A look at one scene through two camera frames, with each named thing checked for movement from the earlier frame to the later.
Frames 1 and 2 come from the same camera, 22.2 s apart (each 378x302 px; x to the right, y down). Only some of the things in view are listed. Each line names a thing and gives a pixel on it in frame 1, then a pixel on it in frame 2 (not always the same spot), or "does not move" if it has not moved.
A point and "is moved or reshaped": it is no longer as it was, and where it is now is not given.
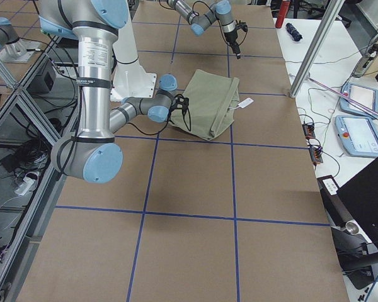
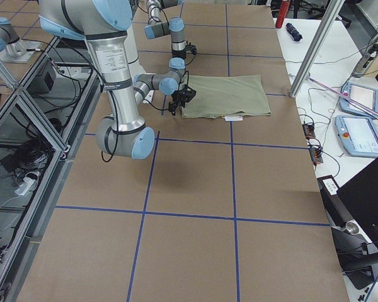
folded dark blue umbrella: (294, 33) does not move
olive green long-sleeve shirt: (212, 99) is moved or reshaped
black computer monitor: (366, 197) does not move
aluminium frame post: (317, 49) does not move
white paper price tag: (244, 104) -> (232, 118)
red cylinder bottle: (284, 5) does not move
